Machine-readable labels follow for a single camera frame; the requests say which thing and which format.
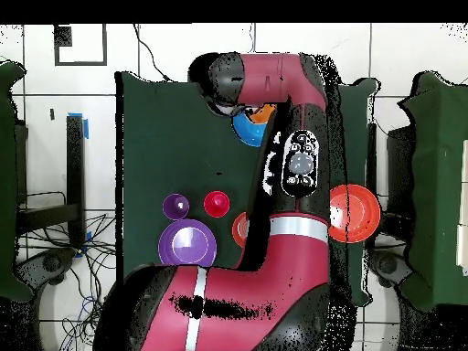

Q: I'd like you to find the dark green table cloth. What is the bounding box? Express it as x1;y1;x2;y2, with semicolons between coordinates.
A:
115;70;379;306

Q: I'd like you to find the orange cup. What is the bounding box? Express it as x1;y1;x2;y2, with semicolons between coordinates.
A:
248;103;277;124

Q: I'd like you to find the red cup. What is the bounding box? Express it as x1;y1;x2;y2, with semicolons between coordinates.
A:
203;190;231;219

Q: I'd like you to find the green clothed side table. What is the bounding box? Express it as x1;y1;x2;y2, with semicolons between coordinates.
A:
0;61;34;304
398;70;468;312

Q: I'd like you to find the small orange bowl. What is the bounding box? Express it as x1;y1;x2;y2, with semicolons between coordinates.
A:
231;211;250;249

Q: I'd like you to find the purple cup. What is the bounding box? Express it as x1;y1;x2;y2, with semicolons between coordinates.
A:
162;193;191;221

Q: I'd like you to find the thin black cable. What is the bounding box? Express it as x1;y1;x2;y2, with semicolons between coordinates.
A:
133;24;171;82

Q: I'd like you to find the black equipment stand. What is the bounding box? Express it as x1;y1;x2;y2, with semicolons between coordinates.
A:
366;122;416;239
16;114;87;250

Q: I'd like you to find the bundle of floor cables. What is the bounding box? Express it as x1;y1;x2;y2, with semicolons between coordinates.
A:
17;189;118;351

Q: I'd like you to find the large light blue bowl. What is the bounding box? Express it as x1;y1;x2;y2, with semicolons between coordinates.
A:
232;109;270;148

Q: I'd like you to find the purple bowl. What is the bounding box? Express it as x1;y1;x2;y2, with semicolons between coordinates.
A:
157;218;218;268

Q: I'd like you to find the large orange bowl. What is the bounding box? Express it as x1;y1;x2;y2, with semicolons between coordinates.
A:
327;184;382;244

